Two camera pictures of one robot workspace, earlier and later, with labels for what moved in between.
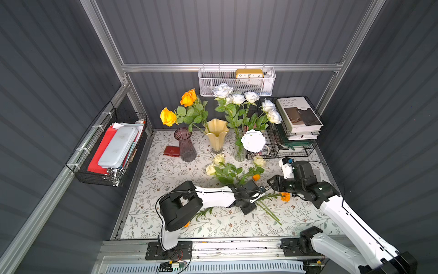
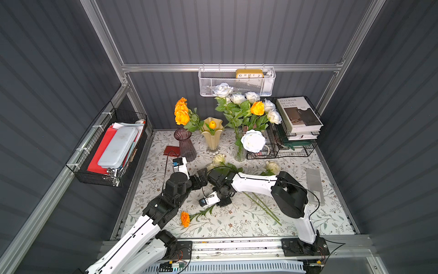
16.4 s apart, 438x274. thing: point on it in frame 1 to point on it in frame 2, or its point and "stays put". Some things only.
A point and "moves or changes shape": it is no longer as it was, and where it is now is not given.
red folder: x=94 y=166 stays put
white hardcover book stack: x=300 y=117 stays put
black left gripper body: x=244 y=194 to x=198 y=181
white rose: x=238 y=99 moves or changes shape
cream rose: x=259 y=160 to x=272 y=169
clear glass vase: x=240 y=152 stays put
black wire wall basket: x=105 y=153 stays put
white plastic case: x=117 y=148 stays put
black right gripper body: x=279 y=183 to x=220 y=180
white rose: x=221 y=91 stays put
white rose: x=250 y=97 moves or changes shape
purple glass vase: x=187 y=152 stays put
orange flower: x=286 y=196 moves or changes shape
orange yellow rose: x=195 y=112 to x=181 y=112
